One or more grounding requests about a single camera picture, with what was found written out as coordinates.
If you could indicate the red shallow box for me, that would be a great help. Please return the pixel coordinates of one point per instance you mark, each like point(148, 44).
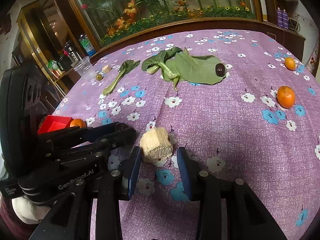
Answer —
point(53, 123)

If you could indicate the large green vegetable leaves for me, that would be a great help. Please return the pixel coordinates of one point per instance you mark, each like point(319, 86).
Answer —
point(178, 65)

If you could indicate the flower display glass panel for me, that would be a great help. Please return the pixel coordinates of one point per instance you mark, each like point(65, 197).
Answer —
point(107, 21)

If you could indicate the beige chunk near cup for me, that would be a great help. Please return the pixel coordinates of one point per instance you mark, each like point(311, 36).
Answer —
point(106, 69)

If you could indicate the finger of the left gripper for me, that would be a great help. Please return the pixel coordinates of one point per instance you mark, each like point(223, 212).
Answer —
point(86, 140)

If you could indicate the left hand white glove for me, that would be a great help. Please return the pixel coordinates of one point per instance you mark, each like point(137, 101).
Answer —
point(28, 212)

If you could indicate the small green vegetable leaf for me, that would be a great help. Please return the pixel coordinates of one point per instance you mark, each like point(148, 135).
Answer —
point(126, 67)

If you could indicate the dark grape on leaf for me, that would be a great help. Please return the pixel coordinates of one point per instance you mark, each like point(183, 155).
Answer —
point(220, 69)

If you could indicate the green olive fruit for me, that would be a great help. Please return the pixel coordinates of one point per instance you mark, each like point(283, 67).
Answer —
point(99, 77)

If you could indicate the green water bottle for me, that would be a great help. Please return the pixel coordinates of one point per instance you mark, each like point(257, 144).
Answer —
point(86, 44)

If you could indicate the purple bottles on shelf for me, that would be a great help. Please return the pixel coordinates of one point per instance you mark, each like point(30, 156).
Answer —
point(282, 19)

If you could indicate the black steel thermos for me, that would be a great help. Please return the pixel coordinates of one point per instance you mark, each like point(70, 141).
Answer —
point(71, 51)

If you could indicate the purple floral tablecloth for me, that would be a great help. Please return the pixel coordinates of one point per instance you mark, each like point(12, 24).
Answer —
point(233, 129)

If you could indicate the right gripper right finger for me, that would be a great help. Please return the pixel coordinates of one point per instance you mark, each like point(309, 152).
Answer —
point(228, 209)

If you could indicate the beige sugarcane cube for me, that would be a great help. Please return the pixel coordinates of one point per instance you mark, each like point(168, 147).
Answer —
point(155, 145)

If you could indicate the clear plastic cup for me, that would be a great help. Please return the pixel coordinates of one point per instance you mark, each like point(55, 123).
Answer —
point(85, 69)

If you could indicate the far small orange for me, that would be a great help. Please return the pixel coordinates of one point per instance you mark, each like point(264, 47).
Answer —
point(290, 63)

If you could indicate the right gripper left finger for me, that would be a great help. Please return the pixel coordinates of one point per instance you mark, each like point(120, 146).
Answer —
point(70, 217)

